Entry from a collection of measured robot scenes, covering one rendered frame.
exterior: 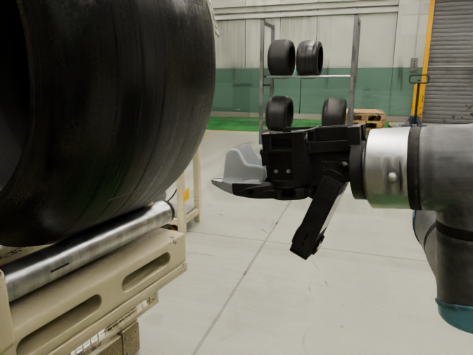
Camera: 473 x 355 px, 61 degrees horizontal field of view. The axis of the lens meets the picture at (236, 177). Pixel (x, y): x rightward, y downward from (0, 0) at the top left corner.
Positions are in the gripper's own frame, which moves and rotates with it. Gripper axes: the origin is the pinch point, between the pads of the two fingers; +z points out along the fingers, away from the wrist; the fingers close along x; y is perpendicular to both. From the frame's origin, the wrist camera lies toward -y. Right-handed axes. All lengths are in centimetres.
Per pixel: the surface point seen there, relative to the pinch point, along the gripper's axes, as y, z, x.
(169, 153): 5.1, 6.9, 1.6
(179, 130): 8.2, 5.1, 1.2
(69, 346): -18.2, 16.4, 16.5
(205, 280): -88, 100, -130
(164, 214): -7.2, 17.3, -7.2
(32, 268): -6.4, 17.6, 18.5
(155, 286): -18.2, 16.4, -1.3
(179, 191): -48, 148, -178
